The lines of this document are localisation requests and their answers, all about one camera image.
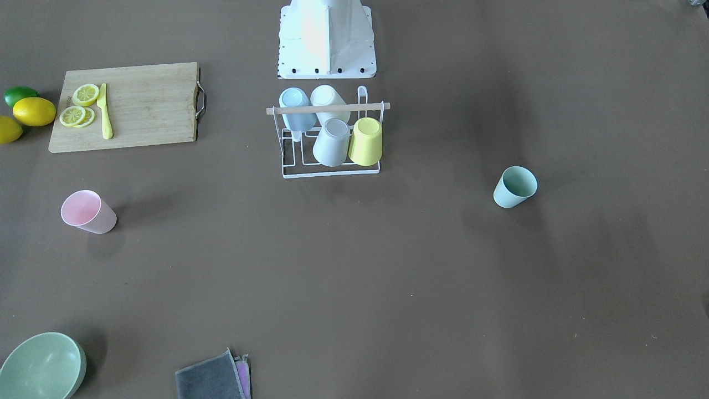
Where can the lemon slice front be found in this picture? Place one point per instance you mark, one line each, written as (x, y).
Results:
(73, 116)

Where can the purple cloth underneath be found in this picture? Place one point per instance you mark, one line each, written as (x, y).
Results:
(243, 371)

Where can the pink cup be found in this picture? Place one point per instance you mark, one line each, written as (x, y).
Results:
(86, 210)

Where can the whole yellow lemon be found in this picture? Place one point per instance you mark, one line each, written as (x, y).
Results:
(34, 112)

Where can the green lime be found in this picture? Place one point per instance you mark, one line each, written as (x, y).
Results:
(12, 95)

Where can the lemon slice behind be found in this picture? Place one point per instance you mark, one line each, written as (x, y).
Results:
(88, 119)

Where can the grey cup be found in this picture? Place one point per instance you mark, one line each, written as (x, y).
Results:
(332, 143)

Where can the lemon slice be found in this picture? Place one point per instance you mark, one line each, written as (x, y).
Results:
(85, 95)
(73, 116)
(88, 119)

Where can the bamboo cutting board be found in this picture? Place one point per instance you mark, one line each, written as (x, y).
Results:
(147, 105)

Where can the mint green bowl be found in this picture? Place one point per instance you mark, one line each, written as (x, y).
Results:
(48, 365)

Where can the mint green cup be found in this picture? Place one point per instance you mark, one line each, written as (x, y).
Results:
(515, 185)

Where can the yellow plastic knife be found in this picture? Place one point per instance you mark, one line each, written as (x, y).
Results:
(102, 103)

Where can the grey folded cloth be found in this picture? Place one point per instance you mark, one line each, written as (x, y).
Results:
(213, 378)

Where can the white cup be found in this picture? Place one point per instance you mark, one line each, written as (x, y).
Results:
(326, 95)

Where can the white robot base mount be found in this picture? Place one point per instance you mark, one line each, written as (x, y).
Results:
(326, 40)

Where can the lemon slice top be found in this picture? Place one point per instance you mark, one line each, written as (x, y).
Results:
(85, 95)

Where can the yellow cup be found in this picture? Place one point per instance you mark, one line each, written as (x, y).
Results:
(366, 142)

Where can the white wire cup rack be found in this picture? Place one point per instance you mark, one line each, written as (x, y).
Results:
(297, 127)

